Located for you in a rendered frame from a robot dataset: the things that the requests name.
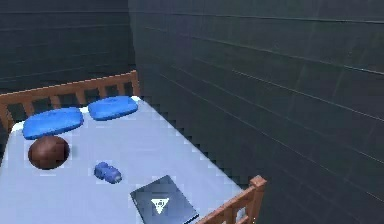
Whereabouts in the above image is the brown ball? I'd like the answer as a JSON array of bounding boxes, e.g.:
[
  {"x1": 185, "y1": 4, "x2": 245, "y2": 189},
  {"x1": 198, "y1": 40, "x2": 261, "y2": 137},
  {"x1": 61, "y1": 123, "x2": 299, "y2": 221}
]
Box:
[{"x1": 27, "y1": 135, "x2": 71, "y2": 171}]

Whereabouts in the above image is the wooden bed with pale sheet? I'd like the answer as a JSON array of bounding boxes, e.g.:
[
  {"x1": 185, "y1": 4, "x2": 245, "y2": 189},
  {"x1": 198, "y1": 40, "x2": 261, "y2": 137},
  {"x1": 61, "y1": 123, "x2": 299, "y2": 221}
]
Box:
[{"x1": 0, "y1": 70, "x2": 268, "y2": 224}]

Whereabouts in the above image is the small blue dumbbell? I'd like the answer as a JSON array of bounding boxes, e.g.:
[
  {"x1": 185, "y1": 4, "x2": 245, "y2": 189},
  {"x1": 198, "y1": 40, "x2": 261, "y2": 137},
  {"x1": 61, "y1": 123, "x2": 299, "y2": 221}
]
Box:
[{"x1": 93, "y1": 161, "x2": 123, "y2": 185}]

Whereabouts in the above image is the dark grey closed laptop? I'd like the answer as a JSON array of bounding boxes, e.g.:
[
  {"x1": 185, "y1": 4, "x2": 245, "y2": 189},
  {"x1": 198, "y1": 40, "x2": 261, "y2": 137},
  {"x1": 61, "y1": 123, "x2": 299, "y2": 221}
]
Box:
[{"x1": 129, "y1": 174, "x2": 200, "y2": 224}]

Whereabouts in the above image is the blue pillow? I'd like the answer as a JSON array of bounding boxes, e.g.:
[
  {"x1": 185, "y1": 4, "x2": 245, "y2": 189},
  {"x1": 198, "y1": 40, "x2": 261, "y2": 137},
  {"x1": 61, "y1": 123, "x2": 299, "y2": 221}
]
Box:
[
  {"x1": 22, "y1": 107, "x2": 85, "y2": 141},
  {"x1": 87, "y1": 95, "x2": 139, "y2": 122}
]

